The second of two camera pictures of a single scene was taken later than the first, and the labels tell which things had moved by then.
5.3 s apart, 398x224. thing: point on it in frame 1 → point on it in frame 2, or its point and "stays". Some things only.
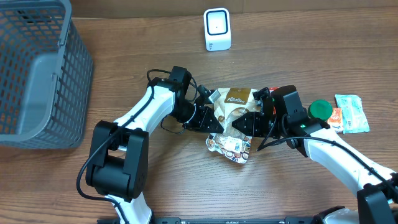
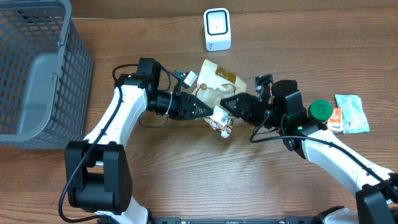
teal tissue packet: (354, 118) stays
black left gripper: (199, 117) → (185, 106)
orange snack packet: (336, 120) stays
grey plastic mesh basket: (46, 76) stays
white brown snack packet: (233, 103) → (213, 86)
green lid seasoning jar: (319, 109) stays
